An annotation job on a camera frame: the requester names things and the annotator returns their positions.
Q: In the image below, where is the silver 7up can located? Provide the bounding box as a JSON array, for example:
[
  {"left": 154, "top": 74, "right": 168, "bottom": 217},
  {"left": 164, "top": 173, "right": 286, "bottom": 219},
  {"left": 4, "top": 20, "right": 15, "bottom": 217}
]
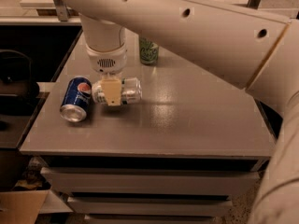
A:
[{"left": 92, "top": 77, "right": 142, "bottom": 106}]

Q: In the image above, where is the grey drawer cabinet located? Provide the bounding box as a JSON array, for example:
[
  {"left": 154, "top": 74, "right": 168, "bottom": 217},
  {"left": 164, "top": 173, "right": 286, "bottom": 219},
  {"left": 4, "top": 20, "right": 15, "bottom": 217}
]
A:
[{"left": 40, "top": 156, "right": 265, "bottom": 224}]

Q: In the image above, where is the blue pepsi can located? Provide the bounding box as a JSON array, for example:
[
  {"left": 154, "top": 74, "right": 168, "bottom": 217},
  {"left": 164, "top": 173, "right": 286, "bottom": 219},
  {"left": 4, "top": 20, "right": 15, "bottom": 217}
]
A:
[{"left": 60, "top": 77, "right": 92, "bottom": 122}]

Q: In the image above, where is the black chair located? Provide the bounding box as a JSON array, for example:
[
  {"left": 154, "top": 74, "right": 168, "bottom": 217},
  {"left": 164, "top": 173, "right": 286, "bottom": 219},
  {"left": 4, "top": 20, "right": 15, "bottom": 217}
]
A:
[{"left": 0, "top": 49, "right": 39, "bottom": 116}]

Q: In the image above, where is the cardboard box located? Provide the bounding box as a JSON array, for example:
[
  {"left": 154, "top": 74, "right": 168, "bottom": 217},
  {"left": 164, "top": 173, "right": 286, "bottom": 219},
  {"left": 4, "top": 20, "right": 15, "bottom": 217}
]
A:
[{"left": 0, "top": 190, "right": 49, "bottom": 224}]

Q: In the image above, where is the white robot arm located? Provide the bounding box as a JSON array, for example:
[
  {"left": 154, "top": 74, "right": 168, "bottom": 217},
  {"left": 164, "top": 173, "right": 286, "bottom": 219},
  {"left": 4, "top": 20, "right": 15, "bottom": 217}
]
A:
[{"left": 63, "top": 0, "right": 299, "bottom": 224}]

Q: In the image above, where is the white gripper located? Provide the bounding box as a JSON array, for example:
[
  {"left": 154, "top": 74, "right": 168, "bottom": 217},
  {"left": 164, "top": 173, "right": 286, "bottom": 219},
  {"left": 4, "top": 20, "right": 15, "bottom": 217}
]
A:
[{"left": 86, "top": 45, "right": 127, "bottom": 106}]

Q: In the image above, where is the green soda can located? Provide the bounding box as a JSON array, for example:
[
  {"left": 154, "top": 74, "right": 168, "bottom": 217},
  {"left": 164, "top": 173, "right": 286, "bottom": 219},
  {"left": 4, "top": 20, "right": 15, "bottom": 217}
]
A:
[{"left": 139, "top": 37, "right": 159, "bottom": 64}]

